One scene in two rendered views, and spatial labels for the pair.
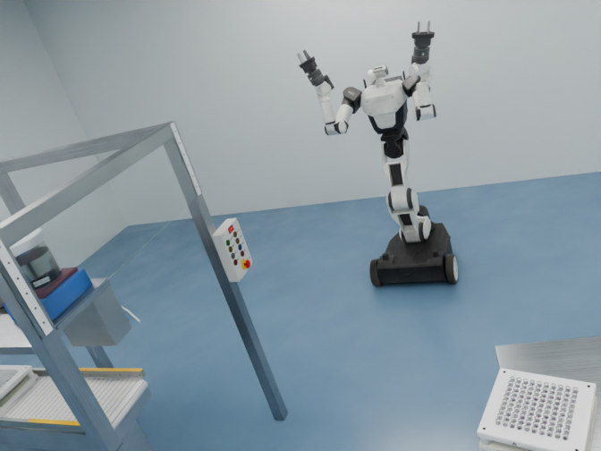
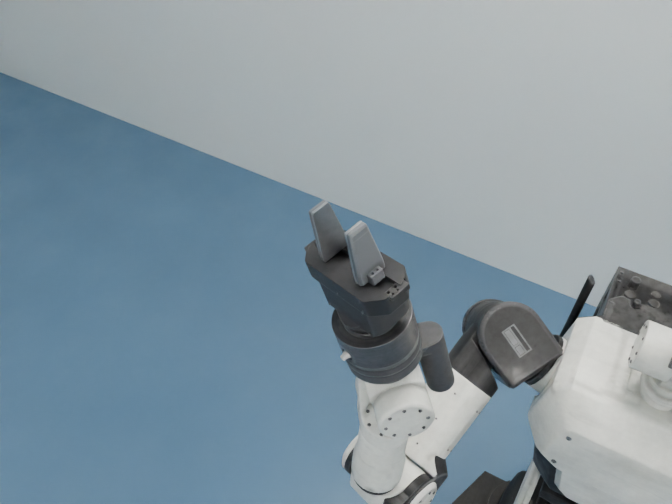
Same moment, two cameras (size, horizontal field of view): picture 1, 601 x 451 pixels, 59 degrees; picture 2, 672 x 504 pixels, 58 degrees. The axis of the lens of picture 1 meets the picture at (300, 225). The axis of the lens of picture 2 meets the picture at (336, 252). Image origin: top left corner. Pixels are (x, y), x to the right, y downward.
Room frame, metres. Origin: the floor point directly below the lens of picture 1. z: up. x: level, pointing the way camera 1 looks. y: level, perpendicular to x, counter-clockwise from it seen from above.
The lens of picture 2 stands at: (2.95, -0.33, 2.11)
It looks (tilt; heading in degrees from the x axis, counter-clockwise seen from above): 48 degrees down; 2
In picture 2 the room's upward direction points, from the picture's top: straight up
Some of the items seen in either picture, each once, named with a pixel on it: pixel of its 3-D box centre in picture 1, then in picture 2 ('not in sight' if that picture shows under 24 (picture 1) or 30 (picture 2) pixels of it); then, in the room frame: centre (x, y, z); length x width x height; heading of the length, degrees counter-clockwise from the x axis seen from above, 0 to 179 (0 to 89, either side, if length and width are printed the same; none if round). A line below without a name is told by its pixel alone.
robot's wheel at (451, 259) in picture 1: (452, 268); not in sight; (3.06, -0.89, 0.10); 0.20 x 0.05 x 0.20; 152
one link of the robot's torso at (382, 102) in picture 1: (386, 103); (632, 404); (3.42, -0.78, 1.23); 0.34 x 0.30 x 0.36; 62
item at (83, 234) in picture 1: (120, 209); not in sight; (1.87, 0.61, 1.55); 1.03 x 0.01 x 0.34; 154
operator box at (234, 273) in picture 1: (232, 250); not in sight; (2.34, 0.35, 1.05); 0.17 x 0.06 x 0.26; 154
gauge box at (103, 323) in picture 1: (90, 316); not in sight; (1.77, 0.85, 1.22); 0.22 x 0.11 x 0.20; 64
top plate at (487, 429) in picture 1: (537, 410); not in sight; (1.00, -0.44, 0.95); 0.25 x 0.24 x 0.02; 140
